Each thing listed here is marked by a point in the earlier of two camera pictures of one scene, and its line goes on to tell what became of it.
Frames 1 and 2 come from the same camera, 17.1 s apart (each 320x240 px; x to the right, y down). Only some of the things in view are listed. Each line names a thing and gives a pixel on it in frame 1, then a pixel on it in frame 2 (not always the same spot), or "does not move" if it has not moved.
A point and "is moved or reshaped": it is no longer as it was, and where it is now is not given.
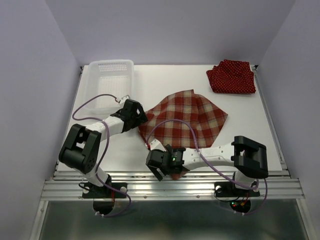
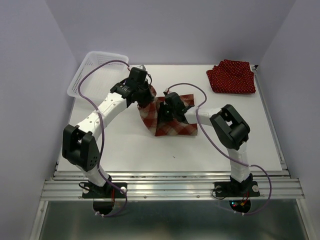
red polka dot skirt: x=232 y=77 does not move
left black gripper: x=141 y=118 -> x=149 y=98
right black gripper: x=156 y=172 -> x=161 y=117
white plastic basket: x=108 y=81 is moved or reshaped
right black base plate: x=228 y=189 does not move
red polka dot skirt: x=233 y=76 does not move
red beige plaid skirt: x=182 y=119 is moved or reshaped
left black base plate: x=92 y=191 does not move
